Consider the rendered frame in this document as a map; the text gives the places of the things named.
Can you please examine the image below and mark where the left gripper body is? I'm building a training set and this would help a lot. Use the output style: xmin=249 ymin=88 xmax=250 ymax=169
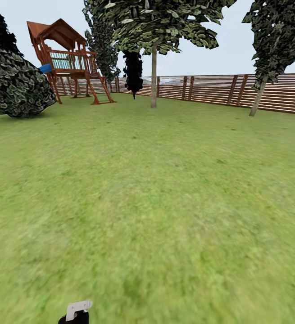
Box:
xmin=58 ymin=311 xmax=89 ymax=324

